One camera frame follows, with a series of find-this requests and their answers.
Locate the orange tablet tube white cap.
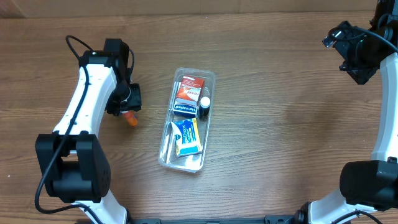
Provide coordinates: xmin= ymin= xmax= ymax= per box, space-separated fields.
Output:
xmin=123 ymin=111 xmax=137 ymax=126

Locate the white blue Hansaplast box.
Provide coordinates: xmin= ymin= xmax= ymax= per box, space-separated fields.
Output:
xmin=173 ymin=103 xmax=197 ymax=118

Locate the red Panadol box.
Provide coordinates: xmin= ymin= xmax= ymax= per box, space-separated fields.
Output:
xmin=176 ymin=76 xmax=205 ymax=106

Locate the blue yellow cough drops box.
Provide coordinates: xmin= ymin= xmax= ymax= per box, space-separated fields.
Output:
xmin=171 ymin=118 xmax=203 ymax=157

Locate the dark bottle white cap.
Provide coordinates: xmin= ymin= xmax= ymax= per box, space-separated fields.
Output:
xmin=198 ymin=96 xmax=211 ymax=119

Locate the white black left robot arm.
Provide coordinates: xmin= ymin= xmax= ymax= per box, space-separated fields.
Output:
xmin=34 ymin=39 xmax=142 ymax=223

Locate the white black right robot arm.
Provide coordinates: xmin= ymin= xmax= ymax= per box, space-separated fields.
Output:
xmin=286 ymin=0 xmax=397 ymax=223

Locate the clear plastic container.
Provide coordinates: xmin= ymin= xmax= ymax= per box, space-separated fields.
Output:
xmin=159 ymin=68 xmax=216 ymax=173

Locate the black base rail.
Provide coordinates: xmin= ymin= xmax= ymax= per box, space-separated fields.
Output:
xmin=127 ymin=215 xmax=294 ymax=224

